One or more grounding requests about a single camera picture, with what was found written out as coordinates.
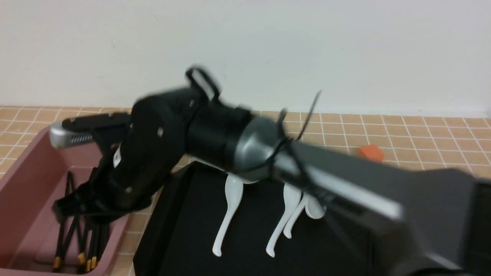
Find black chopstick right in bin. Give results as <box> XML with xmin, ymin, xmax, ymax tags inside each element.
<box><xmin>93</xmin><ymin>224</ymin><xmax>109</xmax><ymax>268</ymax></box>

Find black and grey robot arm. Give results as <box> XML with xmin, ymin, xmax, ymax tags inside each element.
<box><xmin>50</xmin><ymin>84</ymin><xmax>490</xmax><ymax>276</ymax></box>

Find white spoon left long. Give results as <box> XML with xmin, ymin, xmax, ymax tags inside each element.
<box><xmin>212</xmin><ymin>174</ymin><xmax>244</xmax><ymax>257</ymax></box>

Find white spoon centre right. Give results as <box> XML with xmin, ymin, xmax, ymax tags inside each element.
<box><xmin>283</xmin><ymin>193</ymin><xmax>309</xmax><ymax>239</ymax></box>

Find black chopstick middle in bin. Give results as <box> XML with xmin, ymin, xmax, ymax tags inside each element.
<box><xmin>86</xmin><ymin>227</ymin><xmax>98</xmax><ymax>273</ymax></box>

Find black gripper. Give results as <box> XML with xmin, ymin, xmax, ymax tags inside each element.
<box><xmin>51</xmin><ymin>86</ymin><xmax>215</xmax><ymax>224</ymax></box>

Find white spoon long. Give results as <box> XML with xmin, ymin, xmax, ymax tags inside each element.
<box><xmin>265</xmin><ymin>183</ymin><xmax>302</xmax><ymax>258</ymax></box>
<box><xmin>212</xmin><ymin>174</ymin><xmax>244</xmax><ymax>257</ymax></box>

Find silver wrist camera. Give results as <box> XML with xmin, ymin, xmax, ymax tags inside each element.
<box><xmin>49</xmin><ymin>113</ymin><xmax>133</xmax><ymax>149</ymax></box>

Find white spoon centre long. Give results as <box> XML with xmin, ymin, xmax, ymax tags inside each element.
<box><xmin>265</xmin><ymin>183</ymin><xmax>302</xmax><ymax>258</ymax></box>

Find black plastic tray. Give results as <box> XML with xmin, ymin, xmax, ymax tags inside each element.
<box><xmin>133</xmin><ymin>161</ymin><xmax>422</xmax><ymax>276</ymax></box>

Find orange cube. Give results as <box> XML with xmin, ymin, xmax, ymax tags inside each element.
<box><xmin>358</xmin><ymin>144</ymin><xmax>384</xmax><ymax>163</ymax></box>

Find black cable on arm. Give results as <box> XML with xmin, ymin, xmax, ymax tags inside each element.
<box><xmin>238</xmin><ymin>90</ymin><xmax>323</xmax><ymax>184</ymax></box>

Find black chopstick left in bin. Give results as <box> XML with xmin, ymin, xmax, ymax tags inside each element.
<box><xmin>68</xmin><ymin>172</ymin><xmax>87</xmax><ymax>269</ymax></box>

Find black chopstick in bin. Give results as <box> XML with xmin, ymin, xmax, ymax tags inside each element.
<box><xmin>86</xmin><ymin>227</ymin><xmax>98</xmax><ymax>273</ymax></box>
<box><xmin>68</xmin><ymin>172</ymin><xmax>87</xmax><ymax>269</ymax></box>
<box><xmin>93</xmin><ymin>224</ymin><xmax>109</xmax><ymax>268</ymax></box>

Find pink plastic bin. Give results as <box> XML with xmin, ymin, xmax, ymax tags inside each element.
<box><xmin>0</xmin><ymin>123</ymin><xmax>160</xmax><ymax>276</ymax></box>

